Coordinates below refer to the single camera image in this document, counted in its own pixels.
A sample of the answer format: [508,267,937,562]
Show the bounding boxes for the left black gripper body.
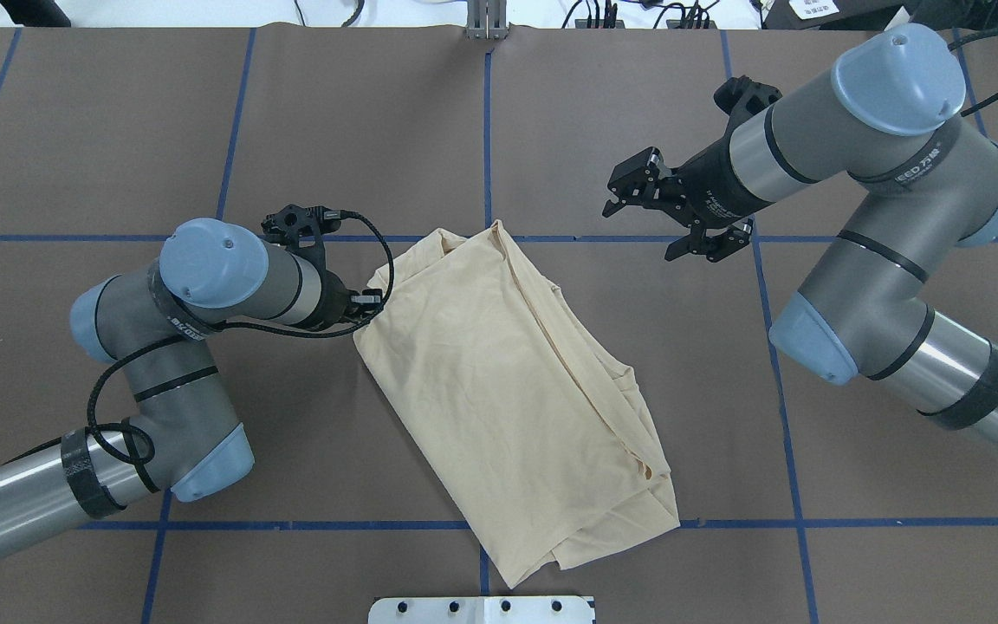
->
[317,271,363,332]

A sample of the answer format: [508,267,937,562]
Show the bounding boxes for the aluminium frame post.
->
[464,0,509,40]

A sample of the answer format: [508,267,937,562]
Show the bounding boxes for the beige long sleeve shirt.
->
[355,221,681,588]

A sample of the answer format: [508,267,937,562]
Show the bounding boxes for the white pedestal column base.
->
[367,595,597,623]

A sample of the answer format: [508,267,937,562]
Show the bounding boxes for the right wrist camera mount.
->
[712,75,783,120]

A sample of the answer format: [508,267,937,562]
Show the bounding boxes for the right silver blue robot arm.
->
[603,23,998,447]

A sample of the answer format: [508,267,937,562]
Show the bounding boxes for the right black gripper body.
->
[638,139,772,229]

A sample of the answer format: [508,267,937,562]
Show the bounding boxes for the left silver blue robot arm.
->
[0,205,392,560]

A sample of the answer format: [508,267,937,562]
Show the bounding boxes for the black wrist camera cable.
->
[85,210,396,493]

